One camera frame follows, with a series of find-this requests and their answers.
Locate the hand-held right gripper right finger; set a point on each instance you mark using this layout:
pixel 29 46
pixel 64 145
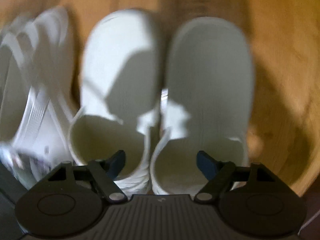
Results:
pixel 206 163

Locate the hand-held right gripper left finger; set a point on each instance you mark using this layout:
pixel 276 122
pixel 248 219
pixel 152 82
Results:
pixel 117 162

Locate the cream slide slipper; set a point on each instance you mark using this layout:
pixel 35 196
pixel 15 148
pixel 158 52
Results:
pixel 210 80
pixel 120 67

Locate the white clog with purple print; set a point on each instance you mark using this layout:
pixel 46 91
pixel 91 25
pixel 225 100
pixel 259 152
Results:
pixel 42 80

